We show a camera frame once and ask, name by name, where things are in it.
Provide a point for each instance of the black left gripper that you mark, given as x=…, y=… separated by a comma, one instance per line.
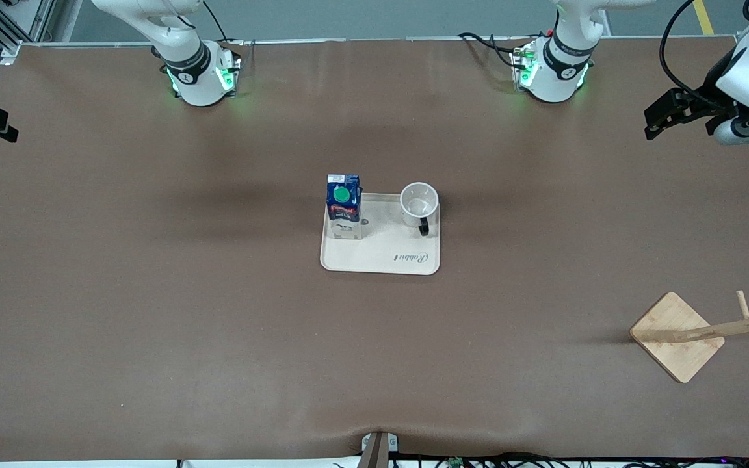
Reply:
x=706, y=95

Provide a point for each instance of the blue milk carton green cap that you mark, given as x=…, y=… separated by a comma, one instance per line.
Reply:
x=344, y=208

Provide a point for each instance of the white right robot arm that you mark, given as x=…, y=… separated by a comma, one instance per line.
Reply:
x=199, y=84

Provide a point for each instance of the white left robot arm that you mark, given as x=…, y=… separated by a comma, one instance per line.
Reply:
x=553, y=78

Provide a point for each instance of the wooden cup hanging rack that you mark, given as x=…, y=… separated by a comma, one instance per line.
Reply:
x=677, y=338

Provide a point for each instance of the cream plastic rabbit tray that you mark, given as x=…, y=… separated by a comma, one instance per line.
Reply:
x=387, y=250

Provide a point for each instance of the brown table cover mat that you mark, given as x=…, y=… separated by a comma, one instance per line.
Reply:
x=218, y=338

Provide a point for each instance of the small green circuit board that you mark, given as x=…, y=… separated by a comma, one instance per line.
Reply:
x=456, y=462

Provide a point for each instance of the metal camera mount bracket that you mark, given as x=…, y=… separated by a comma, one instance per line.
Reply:
x=376, y=452

